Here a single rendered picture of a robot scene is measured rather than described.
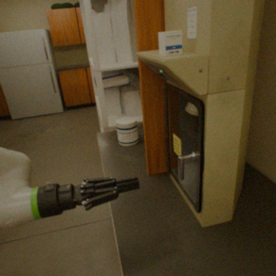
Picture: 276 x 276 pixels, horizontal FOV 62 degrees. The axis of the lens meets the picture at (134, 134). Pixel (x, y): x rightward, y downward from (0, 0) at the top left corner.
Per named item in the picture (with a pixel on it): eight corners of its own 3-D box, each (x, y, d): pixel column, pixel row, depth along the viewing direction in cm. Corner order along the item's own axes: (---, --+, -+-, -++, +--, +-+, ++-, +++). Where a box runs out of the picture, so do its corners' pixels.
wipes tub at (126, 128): (136, 136, 155) (133, 115, 149) (140, 144, 143) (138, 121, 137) (117, 139, 153) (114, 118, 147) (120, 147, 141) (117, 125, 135)
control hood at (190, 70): (166, 76, 90) (165, 48, 86) (208, 94, 60) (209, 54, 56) (137, 80, 88) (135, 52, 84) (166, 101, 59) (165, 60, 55)
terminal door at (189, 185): (169, 169, 106) (166, 81, 90) (200, 215, 78) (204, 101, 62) (167, 169, 106) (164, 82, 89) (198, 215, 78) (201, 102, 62)
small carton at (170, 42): (174, 52, 69) (174, 30, 66) (182, 53, 64) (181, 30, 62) (159, 54, 68) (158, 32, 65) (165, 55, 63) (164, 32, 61)
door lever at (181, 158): (194, 179, 76) (191, 174, 78) (195, 154, 72) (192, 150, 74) (179, 182, 75) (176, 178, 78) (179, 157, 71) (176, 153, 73)
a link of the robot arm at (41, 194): (47, 205, 75) (43, 227, 67) (38, 176, 70) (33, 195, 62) (67, 201, 76) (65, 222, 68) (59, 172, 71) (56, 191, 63)
